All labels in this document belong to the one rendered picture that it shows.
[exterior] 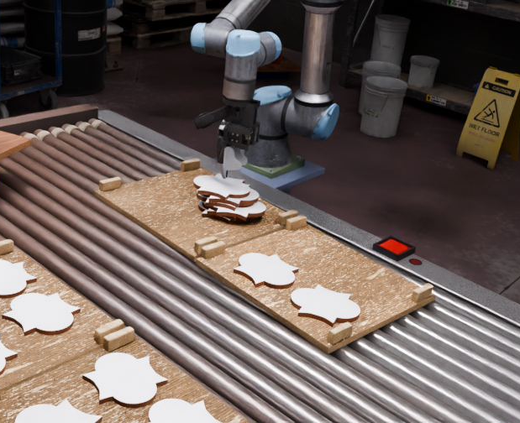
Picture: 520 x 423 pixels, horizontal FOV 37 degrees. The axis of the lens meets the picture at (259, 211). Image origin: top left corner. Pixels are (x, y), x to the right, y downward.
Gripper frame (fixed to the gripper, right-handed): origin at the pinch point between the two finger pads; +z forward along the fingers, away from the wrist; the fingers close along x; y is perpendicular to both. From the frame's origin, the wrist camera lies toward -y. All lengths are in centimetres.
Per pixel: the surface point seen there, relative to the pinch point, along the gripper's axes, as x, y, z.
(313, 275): -19.3, 31.2, 10.6
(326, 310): -34, 38, 9
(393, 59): 464, -39, 72
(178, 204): -2.5, -10.4, 10.5
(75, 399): -79, 8, 11
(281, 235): -4.6, 18.5, 10.5
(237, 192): -2.3, 5.1, 3.3
